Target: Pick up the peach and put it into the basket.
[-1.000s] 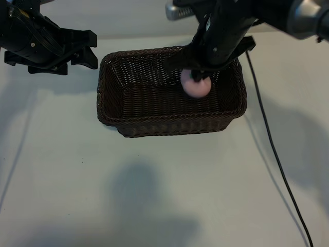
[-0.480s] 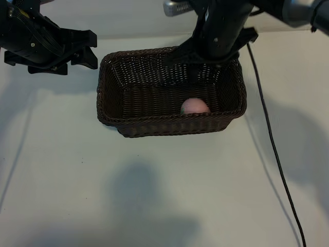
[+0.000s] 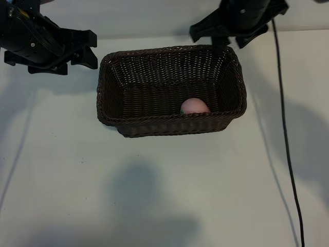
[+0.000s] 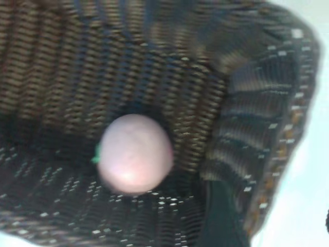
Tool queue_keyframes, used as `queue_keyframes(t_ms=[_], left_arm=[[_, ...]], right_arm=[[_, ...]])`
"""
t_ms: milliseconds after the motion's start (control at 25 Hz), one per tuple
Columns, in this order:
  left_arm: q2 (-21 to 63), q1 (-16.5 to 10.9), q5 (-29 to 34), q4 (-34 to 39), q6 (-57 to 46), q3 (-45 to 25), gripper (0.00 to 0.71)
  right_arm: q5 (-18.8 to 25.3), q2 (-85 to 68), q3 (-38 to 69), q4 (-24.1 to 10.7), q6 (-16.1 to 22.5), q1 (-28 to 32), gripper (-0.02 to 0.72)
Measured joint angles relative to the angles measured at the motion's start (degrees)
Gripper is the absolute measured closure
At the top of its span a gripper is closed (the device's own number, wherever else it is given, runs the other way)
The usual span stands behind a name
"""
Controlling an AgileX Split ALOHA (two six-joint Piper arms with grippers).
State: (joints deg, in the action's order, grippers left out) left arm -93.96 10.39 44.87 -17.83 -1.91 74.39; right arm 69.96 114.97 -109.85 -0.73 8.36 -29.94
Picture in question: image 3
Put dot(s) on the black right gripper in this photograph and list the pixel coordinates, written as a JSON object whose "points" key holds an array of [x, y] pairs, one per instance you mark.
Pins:
{"points": [[248, 18]]}

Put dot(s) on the pink peach with green leaf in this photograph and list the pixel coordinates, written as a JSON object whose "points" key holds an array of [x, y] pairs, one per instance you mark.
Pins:
{"points": [[195, 106]]}

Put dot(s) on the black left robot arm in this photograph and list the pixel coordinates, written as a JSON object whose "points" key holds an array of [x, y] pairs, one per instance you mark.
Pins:
{"points": [[15, 3]]}

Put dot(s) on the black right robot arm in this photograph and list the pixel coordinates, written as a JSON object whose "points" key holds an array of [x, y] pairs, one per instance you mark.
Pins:
{"points": [[278, 6]]}

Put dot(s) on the dark brown wicker basket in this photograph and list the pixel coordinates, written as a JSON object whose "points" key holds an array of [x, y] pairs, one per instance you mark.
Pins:
{"points": [[167, 77]]}

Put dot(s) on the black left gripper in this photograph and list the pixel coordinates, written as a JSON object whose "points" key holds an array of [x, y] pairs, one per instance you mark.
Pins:
{"points": [[28, 41]]}

